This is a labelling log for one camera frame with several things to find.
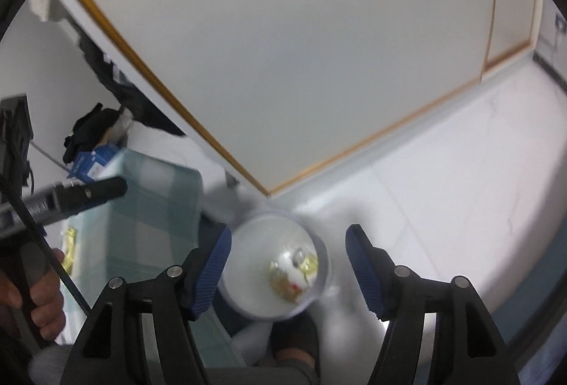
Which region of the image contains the large yellow clear snack bag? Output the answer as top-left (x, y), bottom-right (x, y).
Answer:
top-left (62, 227), bottom-right (78, 275)

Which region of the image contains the brown heart snack packet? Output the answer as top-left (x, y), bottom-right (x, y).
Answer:
top-left (270, 269), bottom-right (305, 304)

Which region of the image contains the black clothing pile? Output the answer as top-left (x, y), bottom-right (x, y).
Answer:
top-left (62, 103), bottom-right (120, 164)

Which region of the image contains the white wood-trimmed cabinet door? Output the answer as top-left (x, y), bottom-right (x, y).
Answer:
top-left (55, 0), bottom-right (546, 196)

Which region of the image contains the round clear trash bin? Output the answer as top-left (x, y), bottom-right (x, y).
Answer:
top-left (219, 209), bottom-right (331, 321)

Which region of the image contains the blue facial tissue box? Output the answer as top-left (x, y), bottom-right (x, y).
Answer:
top-left (67, 143), bottom-right (119, 183)

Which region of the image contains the checkered teal tablecloth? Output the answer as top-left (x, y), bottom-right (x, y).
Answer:
top-left (57, 147), bottom-right (249, 368)

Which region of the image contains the person's left hand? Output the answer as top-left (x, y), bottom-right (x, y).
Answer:
top-left (0, 270), bottom-right (66, 341)

